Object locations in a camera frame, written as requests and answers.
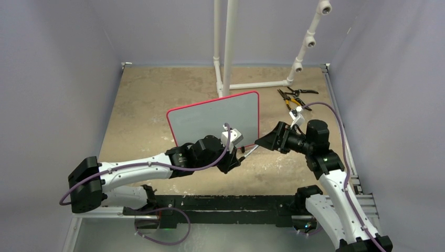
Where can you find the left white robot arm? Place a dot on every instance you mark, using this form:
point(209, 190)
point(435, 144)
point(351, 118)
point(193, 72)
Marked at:
point(93, 184)

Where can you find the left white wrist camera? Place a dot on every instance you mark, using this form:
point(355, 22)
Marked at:
point(231, 138)

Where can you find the red-framed whiteboard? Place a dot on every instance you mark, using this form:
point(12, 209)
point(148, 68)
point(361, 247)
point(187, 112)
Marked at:
point(194, 121)

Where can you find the yellow-handled pliers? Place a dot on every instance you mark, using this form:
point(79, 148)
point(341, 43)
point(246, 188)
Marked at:
point(290, 98)

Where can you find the white PVC pipe frame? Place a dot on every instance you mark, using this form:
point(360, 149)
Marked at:
point(237, 42)

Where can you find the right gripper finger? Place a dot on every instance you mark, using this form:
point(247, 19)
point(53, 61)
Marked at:
point(277, 132)
point(269, 141)

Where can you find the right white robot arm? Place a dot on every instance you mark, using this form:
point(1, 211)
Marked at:
point(344, 220)

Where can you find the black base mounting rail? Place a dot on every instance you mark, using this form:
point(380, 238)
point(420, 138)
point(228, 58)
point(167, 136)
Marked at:
point(277, 210)

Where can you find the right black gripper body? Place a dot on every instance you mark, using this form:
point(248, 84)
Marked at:
point(291, 140)

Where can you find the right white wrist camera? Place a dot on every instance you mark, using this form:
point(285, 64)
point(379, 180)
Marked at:
point(297, 116)

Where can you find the black whiteboard marker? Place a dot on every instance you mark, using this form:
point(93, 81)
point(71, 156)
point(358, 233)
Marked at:
point(248, 153)

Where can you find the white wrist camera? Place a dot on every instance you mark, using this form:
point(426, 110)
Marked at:
point(231, 138)
point(297, 116)

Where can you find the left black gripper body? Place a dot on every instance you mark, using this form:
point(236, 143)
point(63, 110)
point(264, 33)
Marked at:
point(224, 163)

